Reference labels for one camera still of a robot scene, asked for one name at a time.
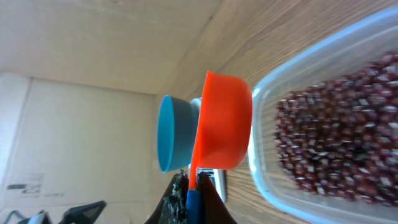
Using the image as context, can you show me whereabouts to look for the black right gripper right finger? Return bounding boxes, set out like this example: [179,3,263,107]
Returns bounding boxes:
[198,172,237,224]

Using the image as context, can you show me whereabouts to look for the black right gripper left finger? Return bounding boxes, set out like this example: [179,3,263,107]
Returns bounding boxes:
[145,170,188,224]

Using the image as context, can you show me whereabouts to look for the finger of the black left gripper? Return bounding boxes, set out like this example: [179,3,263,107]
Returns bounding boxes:
[60,200,107,224]

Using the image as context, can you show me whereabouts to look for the red measuring scoop blue handle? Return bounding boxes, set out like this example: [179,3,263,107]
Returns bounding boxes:
[186,71,252,224]

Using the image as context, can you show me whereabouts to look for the white digital kitchen scale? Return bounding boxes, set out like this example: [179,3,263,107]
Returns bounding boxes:
[188,97,228,203]

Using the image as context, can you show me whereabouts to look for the blue bowl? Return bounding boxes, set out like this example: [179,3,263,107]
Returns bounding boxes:
[156,95,200,172]

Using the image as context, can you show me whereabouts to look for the clear plastic container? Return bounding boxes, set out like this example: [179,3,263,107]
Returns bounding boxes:
[248,7,397,223]

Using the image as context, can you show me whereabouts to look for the red beans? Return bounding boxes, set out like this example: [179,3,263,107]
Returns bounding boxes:
[274,51,397,207]

